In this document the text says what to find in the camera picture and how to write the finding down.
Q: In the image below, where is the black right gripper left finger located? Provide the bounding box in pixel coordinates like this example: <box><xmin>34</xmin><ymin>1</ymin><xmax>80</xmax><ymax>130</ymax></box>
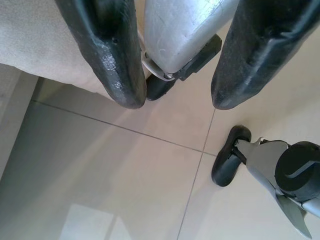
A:
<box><xmin>54</xmin><ymin>0</ymin><xmax>148</xmax><ymax>110</ymax></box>

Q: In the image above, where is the silver right robot leg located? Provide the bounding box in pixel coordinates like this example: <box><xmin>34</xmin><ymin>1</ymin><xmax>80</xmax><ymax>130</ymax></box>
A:
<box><xmin>139</xmin><ymin>0</ymin><xmax>223</xmax><ymax>82</ymax></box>

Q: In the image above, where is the black left robot foot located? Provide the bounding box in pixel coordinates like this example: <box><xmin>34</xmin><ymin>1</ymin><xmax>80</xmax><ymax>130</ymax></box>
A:
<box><xmin>211</xmin><ymin>124</ymin><xmax>252</xmax><ymax>188</ymax></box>

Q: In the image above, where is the silver left robot leg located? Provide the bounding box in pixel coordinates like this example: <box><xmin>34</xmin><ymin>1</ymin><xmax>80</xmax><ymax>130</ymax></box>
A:
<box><xmin>234</xmin><ymin>136</ymin><xmax>320</xmax><ymax>240</ymax></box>

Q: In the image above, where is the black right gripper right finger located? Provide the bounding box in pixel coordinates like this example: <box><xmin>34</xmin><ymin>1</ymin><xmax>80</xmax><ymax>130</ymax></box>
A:
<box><xmin>211</xmin><ymin>0</ymin><xmax>320</xmax><ymax>111</ymax></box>

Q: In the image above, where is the beige fabric sofa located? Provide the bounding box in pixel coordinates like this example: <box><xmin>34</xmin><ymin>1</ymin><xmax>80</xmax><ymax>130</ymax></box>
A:
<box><xmin>0</xmin><ymin>0</ymin><xmax>146</xmax><ymax>101</ymax></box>

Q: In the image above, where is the silver robot leg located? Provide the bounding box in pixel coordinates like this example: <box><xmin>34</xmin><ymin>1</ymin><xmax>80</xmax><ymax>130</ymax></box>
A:
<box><xmin>234</xmin><ymin>136</ymin><xmax>320</xmax><ymax>240</ymax></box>
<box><xmin>139</xmin><ymin>0</ymin><xmax>223</xmax><ymax>82</ymax></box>

